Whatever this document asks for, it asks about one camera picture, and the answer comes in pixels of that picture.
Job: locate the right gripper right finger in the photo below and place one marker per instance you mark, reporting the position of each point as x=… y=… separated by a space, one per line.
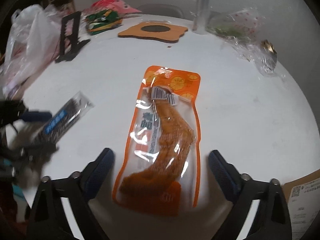
x=272 y=219

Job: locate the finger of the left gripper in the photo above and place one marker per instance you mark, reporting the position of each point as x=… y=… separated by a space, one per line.
x=30 y=153
x=36 y=116

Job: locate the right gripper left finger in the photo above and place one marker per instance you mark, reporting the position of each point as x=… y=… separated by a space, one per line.
x=48 y=219

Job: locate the black sesame bar packet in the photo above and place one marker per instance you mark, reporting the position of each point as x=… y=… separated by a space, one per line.
x=73 y=110

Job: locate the orange chicken leg packet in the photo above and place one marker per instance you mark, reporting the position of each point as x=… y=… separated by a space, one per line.
x=161 y=171

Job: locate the brown cardboard box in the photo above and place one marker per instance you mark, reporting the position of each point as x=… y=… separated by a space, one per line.
x=302 y=196

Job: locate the white plastic bag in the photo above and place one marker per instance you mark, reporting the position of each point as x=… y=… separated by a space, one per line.
x=32 y=44

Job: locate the black phone stand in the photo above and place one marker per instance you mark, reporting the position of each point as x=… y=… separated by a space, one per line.
x=70 y=45

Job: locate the green snack packets pile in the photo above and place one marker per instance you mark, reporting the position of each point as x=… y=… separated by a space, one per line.
x=102 y=21

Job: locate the orange toast-shaped coaster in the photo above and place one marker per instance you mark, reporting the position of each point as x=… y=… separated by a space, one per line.
x=162 y=32

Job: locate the gold foil wrapper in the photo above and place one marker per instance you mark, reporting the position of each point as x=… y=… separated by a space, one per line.
x=268 y=48

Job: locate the clear crumpled plastic wrapper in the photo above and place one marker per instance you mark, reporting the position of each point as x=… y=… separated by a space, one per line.
x=241 y=30

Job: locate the clear tall plastic tube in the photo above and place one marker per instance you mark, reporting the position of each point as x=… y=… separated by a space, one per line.
x=202 y=14

